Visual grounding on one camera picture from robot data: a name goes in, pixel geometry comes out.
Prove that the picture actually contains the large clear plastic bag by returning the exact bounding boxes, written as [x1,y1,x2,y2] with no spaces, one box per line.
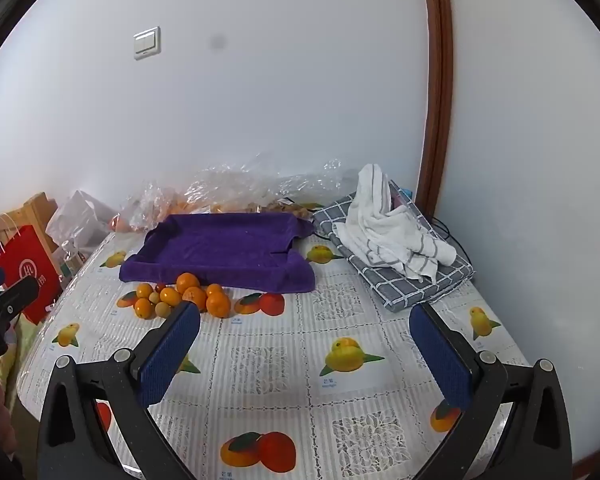
[182,152,356,216]

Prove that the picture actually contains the bag of brown nuts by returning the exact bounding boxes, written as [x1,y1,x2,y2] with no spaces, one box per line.
[265,199,326,221]

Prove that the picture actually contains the white plastic bag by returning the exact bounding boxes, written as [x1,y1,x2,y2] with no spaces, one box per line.
[46,190,113,251]

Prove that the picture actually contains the white wall light switch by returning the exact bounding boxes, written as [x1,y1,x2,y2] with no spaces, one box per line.
[133,26,162,61]

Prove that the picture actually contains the red paper bag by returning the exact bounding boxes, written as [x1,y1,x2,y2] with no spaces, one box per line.
[0,225,63,325]

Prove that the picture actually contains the brown wooden door frame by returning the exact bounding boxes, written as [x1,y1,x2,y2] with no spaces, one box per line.
[415,0,454,213]

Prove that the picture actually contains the clear bag of oranges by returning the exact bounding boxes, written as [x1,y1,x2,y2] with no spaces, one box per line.
[112,185,186,233]

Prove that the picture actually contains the fruit print tablecloth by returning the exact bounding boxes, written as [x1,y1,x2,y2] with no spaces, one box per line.
[16,230,531,480]

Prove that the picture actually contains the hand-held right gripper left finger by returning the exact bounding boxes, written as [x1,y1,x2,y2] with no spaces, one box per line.
[36,301,202,480]

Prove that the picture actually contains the grey plaid cloth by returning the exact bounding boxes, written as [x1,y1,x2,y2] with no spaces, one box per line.
[312,180,476,313]

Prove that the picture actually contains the purple towel covered tray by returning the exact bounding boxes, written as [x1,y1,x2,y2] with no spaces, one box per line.
[119,212,317,295]

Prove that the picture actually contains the white striped towel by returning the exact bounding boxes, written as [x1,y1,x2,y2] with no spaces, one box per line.
[332,164,457,282]

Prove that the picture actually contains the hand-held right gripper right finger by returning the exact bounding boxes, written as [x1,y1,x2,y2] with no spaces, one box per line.
[409,302,573,480]

